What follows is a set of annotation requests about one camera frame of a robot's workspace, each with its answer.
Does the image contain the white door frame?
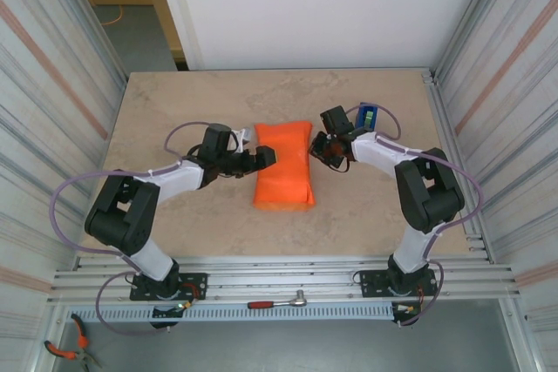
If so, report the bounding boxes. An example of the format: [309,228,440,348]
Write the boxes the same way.
[152,0,206,71]

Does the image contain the grey slotted cable duct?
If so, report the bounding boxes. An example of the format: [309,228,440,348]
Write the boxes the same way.
[65,304,396,323]

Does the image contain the red-handled ratchet wrench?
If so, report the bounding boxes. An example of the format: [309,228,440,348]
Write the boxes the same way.
[247,289,310,310]

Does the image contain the aluminium side rail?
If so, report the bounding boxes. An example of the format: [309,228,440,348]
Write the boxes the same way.
[420,66,496,265]

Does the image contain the blue tape dispenser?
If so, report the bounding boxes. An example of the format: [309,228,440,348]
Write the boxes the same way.
[355,102,379,132]

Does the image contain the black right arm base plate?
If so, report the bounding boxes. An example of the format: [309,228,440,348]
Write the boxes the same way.
[359,269,438,299]

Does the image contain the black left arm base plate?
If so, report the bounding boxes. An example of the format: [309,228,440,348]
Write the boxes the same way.
[129,272,208,302]

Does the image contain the orange floor cable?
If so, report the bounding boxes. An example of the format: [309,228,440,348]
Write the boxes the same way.
[100,4,126,27]

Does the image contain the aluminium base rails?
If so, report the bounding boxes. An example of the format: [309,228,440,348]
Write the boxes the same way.
[46,254,522,306]

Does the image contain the orange wrapping paper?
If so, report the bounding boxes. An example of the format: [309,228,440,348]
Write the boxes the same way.
[251,120,316,213]

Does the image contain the orange-handled pliers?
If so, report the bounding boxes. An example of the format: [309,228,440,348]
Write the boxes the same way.
[44,313,104,369]

